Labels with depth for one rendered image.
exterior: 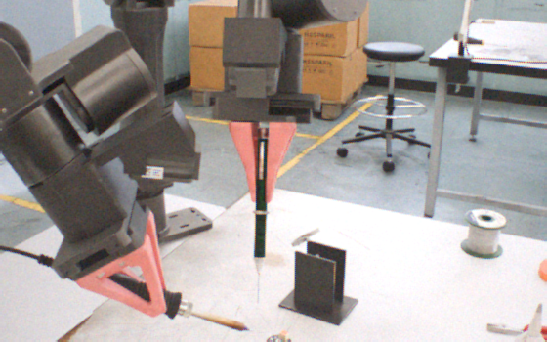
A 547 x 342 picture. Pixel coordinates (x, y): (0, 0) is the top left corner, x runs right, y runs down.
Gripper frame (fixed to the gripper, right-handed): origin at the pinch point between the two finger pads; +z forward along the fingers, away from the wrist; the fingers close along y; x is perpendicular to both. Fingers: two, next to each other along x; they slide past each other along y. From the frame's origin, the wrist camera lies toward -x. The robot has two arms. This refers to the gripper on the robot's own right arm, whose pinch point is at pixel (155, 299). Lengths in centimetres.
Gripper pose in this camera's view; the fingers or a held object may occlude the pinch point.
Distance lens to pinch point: 52.9
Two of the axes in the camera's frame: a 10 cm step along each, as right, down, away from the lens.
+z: 4.6, 8.1, 3.6
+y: -1.2, -3.5, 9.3
